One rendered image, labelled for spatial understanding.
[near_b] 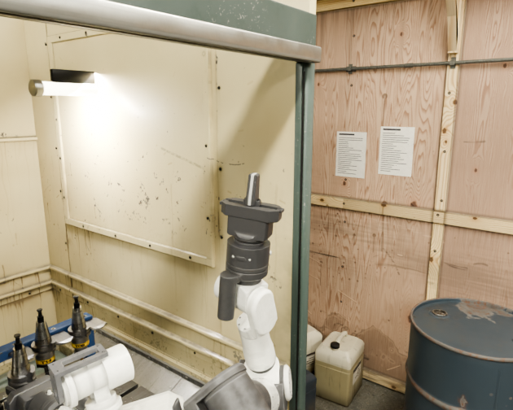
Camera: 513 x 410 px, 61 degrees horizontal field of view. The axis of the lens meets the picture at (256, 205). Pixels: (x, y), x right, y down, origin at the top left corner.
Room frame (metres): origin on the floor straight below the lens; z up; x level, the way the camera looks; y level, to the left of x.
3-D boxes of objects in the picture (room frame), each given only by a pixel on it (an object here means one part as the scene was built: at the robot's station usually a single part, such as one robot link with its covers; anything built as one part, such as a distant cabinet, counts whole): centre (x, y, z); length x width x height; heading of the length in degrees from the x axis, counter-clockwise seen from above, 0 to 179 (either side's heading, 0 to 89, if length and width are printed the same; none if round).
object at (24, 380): (0.98, 0.60, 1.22); 0.06 x 0.06 x 0.03
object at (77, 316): (1.21, 0.54, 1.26); 0.04 x 0.04 x 0.07
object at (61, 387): (0.64, 0.29, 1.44); 0.09 x 0.06 x 0.08; 131
